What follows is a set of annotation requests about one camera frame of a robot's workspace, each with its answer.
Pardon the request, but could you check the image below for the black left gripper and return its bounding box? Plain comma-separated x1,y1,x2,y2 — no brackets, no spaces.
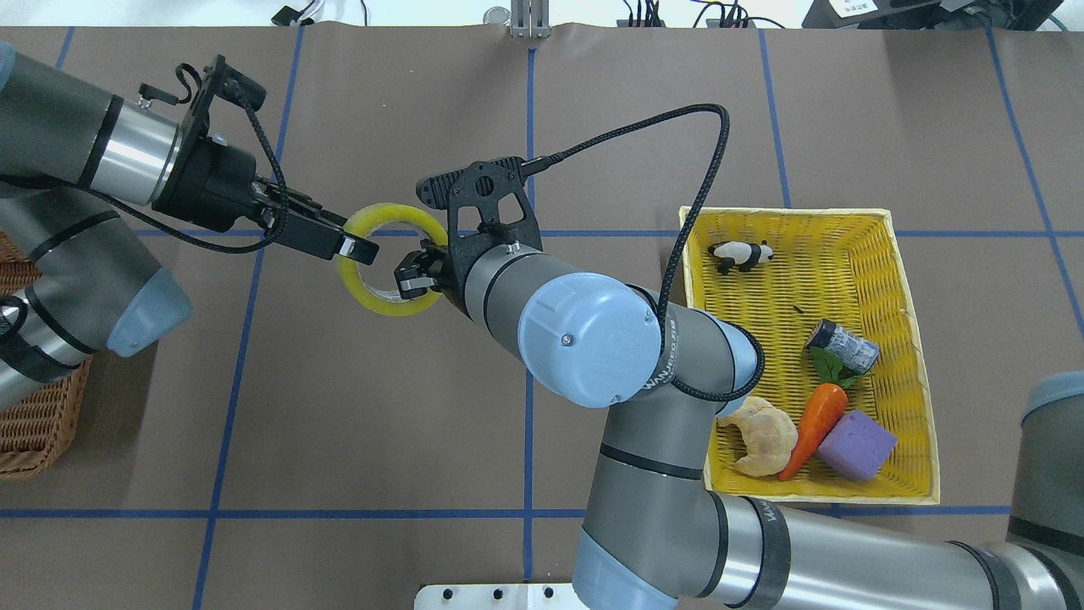
152,138,380,265

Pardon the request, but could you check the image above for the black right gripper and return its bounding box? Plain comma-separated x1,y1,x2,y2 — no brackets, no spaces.
393,241,463,310

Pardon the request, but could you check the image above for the yellow tape roll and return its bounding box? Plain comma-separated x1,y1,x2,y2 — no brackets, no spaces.
333,203,449,317

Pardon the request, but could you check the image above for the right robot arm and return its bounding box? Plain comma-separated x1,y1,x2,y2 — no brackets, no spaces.
407,239,1081,609

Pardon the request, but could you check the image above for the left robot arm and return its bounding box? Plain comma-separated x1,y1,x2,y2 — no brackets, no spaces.
1,43,379,408

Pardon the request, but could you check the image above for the brown wicker basket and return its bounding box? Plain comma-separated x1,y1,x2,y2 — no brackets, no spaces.
1,232,93,482

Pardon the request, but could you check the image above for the yellow woven basket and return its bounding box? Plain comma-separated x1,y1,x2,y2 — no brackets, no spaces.
683,208,941,505

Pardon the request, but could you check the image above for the panda figurine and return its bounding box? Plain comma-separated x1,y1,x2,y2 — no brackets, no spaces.
707,241,775,275

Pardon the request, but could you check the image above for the toy croissant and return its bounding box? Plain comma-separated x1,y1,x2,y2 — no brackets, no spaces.
717,395,798,478

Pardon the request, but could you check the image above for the toy carrot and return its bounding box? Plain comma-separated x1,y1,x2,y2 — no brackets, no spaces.
776,382,849,481

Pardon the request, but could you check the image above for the small printed can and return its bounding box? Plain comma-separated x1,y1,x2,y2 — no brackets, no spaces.
805,317,882,374

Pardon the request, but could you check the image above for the purple block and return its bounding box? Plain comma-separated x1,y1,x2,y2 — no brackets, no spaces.
816,410,899,482

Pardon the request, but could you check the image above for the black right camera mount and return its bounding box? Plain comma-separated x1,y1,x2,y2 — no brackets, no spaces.
415,156,543,258

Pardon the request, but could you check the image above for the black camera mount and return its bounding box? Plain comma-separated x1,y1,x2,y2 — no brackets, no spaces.
138,55,267,137
415,156,543,258

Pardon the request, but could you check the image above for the black braided cable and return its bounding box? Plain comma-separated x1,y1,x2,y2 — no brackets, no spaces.
518,103,766,402

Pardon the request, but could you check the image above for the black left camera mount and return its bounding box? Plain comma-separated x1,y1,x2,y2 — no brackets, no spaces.
138,55,267,137

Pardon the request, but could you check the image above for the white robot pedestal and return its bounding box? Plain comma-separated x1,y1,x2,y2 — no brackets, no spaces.
413,583,586,609

